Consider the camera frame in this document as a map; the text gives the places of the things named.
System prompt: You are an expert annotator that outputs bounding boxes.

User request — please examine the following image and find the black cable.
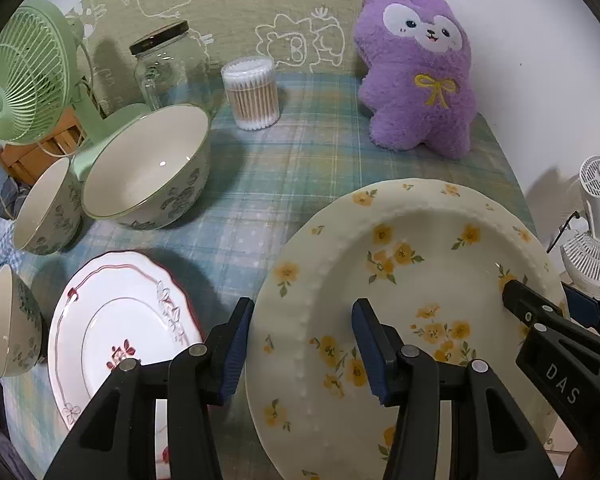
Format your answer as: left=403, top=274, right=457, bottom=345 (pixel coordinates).
left=546, top=211, right=581, bottom=254

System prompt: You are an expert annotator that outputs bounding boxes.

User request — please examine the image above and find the red-rimmed white plate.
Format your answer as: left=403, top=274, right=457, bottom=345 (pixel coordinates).
left=47, top=251, right=206, bottom=480

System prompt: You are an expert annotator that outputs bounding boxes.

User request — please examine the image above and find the purple plush rabbit toy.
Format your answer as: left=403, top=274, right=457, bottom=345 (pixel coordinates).
left=355, top=0, right=479, bottom=161

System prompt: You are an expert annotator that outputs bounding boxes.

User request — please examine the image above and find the green doodle printed cloth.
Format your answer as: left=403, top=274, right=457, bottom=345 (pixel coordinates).
left=65, top=0, right=392, bottom=111

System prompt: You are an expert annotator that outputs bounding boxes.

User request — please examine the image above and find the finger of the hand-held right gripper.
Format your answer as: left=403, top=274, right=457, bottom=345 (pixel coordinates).
left=501, top=279, right=600, bottom=462
left=562, top=283, right=600, bottom=344

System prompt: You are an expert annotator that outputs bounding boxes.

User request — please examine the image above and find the white wire fan grille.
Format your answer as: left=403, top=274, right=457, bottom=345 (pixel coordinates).
left=559, top=232, right=600, bottom=302

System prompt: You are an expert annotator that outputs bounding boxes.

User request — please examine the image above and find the dark patterned cloth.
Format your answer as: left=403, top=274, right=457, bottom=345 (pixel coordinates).
left=0, top=175, right=32, bottom=222

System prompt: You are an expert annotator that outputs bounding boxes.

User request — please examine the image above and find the glass jar with black lid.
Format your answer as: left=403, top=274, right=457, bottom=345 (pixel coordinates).
left=129, top=21, right=216, bottom=116

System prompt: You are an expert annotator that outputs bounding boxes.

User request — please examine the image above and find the clear cotton swab container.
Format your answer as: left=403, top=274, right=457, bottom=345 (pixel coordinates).
left=221, top=56, right=281, bottom=132

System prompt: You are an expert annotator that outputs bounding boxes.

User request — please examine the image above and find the large floral ceramic bowl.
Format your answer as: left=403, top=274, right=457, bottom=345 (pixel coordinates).
left=81, top=103, right=212, bottom=231

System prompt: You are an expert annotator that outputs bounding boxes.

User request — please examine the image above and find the yellow floral cream plate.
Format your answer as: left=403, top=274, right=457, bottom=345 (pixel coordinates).
left=244, top=179, right=572, bottom=480

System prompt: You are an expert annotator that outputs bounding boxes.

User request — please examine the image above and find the medium floral ceramic bowl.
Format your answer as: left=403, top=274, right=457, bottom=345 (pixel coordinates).
left=12, top=157, right=84, bottom=256

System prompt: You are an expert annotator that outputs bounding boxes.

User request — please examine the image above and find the wooden crate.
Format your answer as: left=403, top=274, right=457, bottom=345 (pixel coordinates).
left=0, top=107, right=89, bottom=187

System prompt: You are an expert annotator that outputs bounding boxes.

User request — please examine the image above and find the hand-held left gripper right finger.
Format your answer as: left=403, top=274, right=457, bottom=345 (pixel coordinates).
left=351, top=298, right=551, bottom=480

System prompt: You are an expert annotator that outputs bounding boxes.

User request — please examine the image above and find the white fan power cord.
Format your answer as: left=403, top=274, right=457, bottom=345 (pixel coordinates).
left=34, top=136, right=89, bottom=160

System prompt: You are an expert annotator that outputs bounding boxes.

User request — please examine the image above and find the small floral ceramic bowl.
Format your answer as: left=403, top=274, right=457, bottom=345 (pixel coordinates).
left=0, top=264, right=45, bottom=379

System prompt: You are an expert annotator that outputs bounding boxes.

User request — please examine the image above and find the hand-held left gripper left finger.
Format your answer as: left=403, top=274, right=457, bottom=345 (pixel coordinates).
left=44, top=297, right=256, bottom=480

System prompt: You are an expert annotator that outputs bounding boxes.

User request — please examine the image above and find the green desk fan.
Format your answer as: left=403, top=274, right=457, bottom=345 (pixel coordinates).
left=0, top=2, right=152, bottom=184

